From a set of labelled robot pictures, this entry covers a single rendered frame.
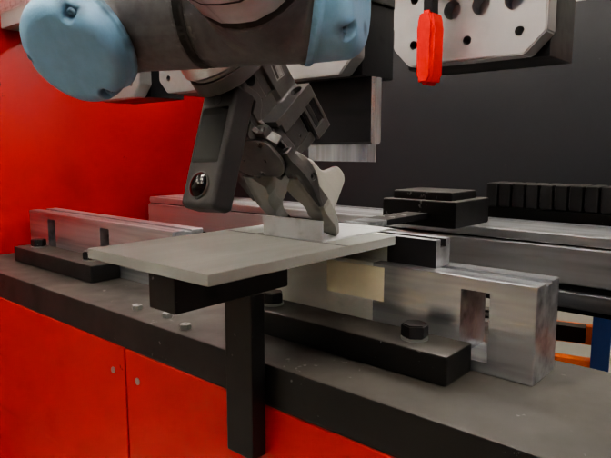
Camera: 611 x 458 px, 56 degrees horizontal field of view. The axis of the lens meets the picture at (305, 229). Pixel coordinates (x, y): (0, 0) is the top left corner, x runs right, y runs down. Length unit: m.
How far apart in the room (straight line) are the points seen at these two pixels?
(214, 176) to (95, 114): 0.97
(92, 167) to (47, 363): 0.56
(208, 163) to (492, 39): 0.28
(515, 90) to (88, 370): 0.86
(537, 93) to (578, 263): 0.40
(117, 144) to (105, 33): 1.11
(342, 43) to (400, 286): 0.34
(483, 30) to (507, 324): 0.27
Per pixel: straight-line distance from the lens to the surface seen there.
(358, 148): 0.68
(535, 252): 0.83
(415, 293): 0.62
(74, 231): 1.17
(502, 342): 0.59
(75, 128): 1.44
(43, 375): 1.08
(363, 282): 0.65
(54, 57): 0.41
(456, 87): 1.18
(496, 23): 0.56
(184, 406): 0.75
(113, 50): 0.39
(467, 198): 0.87
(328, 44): 0.35
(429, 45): 0.55
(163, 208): 1.36
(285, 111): 0.55
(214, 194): 0.51
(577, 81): 1.10
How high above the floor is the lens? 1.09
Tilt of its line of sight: 8 degrees down
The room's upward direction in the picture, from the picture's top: straight up
